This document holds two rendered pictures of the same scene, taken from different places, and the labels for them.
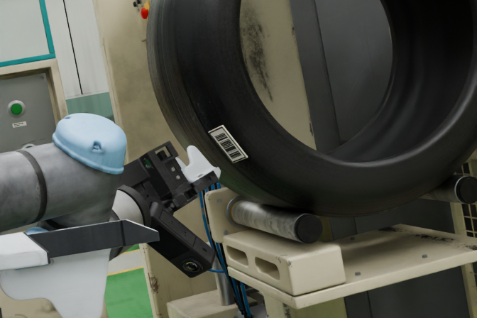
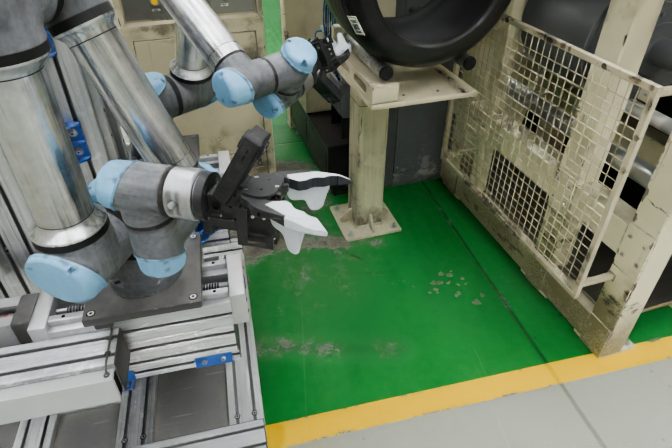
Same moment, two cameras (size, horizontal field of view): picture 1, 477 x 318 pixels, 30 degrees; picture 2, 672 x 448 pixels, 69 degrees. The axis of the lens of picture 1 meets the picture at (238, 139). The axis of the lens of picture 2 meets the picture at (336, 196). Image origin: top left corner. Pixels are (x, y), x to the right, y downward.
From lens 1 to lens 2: 0.34 m
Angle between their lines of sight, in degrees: 32
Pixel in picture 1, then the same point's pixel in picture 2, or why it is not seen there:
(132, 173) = not seen: hidden behind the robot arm
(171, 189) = (328, 63)
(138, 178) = not seen: hidden behind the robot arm
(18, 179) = (266, 79)
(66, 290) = (311, 197)
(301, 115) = not seen: outside the picture
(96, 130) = (304, 52)
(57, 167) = (284, 71)
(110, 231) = (332, 179)
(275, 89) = not seen: outside the picture
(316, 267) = (385, 92)
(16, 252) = (316, 230)
